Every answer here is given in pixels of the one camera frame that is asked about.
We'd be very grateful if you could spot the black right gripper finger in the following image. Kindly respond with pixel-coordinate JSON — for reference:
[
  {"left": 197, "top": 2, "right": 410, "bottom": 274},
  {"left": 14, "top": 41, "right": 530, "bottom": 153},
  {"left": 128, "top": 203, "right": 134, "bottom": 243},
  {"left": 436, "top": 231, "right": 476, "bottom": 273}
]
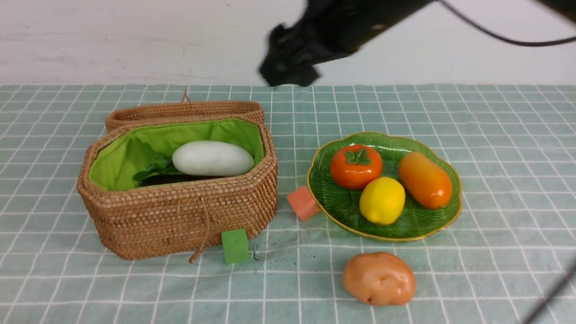
[{"left": 279, "top": 63, "right": 321, "bottom": 87}]

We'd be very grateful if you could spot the brown potato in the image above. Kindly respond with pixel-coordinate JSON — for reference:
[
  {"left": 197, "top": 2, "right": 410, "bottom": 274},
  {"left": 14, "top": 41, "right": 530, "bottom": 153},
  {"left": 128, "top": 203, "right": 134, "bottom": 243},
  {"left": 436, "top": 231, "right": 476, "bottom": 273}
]
[{"left": 342, "top": 252, "right": 416, "bottom": 306}]

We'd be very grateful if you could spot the green leafy vegetable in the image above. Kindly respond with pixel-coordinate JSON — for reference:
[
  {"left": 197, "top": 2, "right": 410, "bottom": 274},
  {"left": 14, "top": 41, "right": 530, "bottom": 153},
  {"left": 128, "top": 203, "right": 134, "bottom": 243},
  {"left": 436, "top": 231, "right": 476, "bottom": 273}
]
[{"left": 132, "top": 151, "right": 180, "bottom": 184}]

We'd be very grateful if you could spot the green foam cube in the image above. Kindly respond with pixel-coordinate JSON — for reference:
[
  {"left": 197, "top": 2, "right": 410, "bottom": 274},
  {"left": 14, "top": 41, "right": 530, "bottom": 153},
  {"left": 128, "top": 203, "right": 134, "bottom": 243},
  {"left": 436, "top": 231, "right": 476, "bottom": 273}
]
[{"left": 221, "top": 228, "right": 250, "bottom": 265}]

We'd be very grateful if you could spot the green glass leaf plate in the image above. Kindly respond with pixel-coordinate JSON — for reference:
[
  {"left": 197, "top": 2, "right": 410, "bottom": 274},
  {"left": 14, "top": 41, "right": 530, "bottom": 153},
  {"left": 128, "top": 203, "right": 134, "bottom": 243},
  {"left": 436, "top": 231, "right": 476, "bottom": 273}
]
[{"left": 307, "top": 132, "right": 462, "bottom": 242}]

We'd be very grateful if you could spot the orange foam cube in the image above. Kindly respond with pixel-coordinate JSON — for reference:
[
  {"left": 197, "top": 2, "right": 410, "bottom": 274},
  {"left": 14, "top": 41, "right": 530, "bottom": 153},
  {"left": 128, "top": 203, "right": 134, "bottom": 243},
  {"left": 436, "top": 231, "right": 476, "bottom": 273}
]
[{"left": 287, "top": 186, "right": 321, "bottom": 222}]

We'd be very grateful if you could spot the orange yellow mango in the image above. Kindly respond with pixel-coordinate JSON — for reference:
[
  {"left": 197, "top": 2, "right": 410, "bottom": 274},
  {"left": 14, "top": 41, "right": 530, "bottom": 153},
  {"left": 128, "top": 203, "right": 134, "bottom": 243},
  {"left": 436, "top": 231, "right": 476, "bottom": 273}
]
[{"left": 398, "top": 152, "right": 453, "bottom": 210}]

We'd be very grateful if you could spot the orange persimmon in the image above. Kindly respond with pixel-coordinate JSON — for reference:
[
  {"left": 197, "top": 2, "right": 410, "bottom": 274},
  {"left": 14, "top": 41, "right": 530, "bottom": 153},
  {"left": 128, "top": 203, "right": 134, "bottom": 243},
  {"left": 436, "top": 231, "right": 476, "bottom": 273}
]
[{"left": 330, "top": 145, "right": 383, "bottom": 190}]

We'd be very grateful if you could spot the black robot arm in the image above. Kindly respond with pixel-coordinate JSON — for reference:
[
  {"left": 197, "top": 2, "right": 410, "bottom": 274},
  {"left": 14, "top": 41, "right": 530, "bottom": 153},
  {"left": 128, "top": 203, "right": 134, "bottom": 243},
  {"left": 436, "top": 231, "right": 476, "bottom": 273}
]
[{"left": 258, "top": 0, "right": 575, "bottom": 86}]

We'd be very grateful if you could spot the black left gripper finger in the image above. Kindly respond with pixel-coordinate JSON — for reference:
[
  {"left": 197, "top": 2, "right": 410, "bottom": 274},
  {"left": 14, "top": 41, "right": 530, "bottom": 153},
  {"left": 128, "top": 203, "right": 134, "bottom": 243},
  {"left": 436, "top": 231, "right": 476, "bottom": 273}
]
[{"left": 259, "top": 24, "right": 303, "bottom": 86}]

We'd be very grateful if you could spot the yellow lemon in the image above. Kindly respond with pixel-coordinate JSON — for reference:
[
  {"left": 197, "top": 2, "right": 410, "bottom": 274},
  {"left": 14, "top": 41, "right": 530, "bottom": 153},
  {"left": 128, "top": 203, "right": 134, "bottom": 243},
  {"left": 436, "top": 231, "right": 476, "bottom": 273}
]
[{"left": 359, "top": 177, "right": 405, "bottom": 225}]

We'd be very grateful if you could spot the dark purple eggplant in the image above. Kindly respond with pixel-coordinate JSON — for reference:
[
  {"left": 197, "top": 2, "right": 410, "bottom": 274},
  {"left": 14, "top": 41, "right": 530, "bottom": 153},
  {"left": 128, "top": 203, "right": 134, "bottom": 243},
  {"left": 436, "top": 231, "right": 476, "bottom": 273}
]
[{"left": 139, "top": 174, "right": 221, "bottom": 187}]

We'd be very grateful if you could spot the white cucumber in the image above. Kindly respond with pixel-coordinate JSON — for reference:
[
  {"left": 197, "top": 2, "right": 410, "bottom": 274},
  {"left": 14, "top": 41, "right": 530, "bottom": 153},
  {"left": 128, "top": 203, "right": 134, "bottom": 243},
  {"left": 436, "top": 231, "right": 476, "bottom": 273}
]
[{"left": 171, "top": 141, "right": 255, "bottom": 177}]

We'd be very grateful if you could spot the black camera cable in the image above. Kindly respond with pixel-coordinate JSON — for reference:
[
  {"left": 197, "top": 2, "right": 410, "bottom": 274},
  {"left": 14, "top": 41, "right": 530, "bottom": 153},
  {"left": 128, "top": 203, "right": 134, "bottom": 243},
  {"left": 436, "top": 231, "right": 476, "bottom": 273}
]
[{"left": 439, "top": 0, "right": 576, "bottom": 48}]

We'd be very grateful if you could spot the woven rattan basket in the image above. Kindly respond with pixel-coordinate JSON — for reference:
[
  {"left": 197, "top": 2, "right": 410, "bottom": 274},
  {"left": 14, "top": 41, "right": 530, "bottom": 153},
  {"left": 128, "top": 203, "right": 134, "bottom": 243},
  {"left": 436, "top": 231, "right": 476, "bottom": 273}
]
[{"left": 76, "top": 116, "right": 278, "bottom": 262}]

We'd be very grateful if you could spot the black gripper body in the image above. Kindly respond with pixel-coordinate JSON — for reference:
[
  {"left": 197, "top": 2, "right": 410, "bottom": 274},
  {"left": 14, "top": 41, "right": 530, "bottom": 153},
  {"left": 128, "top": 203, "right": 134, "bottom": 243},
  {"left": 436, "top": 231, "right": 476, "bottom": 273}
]
[{"left": 292, "top": 0, "right": 432, "bottom": 57}]

